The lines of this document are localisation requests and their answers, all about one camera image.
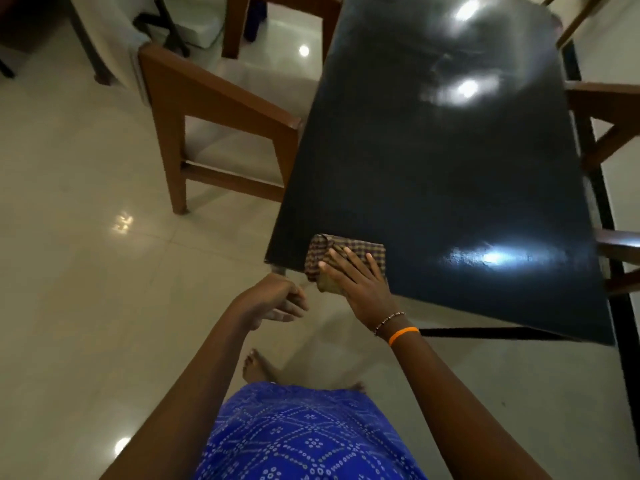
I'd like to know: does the person's left hand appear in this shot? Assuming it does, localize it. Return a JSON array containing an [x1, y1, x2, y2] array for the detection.
[[233, 273, 310, 331]]

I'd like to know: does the person's right hand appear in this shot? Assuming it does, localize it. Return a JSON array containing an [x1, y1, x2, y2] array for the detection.
[[318, 246, 401, 338]]

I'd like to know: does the checkered brown cloth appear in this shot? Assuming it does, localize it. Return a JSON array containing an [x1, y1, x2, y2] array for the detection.
[[303, 233, 387, 295]]

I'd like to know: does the person's right forearm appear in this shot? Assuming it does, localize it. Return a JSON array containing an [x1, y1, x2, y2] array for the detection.
[[389, 329, 551, 480]]

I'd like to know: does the person's left forearm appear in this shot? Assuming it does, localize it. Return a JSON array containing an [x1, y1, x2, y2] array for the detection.
[[99, 304, 256, 480]]

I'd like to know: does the orange wristband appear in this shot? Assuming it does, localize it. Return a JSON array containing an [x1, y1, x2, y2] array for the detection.
[[387, 326, 421, 347]]

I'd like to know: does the blue patterned dress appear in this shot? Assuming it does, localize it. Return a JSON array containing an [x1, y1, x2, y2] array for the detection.
[[195, 382, 429, 480]]

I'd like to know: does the black table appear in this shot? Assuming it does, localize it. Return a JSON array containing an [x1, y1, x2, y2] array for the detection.
[[263, 0, 640, 445]]

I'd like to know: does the wooden chair grey backrest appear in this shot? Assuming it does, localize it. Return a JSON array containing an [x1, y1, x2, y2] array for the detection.
[[542, 0, 640, 295], [67, 0, 346, 215]]

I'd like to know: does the beaded bracelet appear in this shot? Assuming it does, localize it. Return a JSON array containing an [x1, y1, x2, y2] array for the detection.
[[373, 311, 406, 337]]

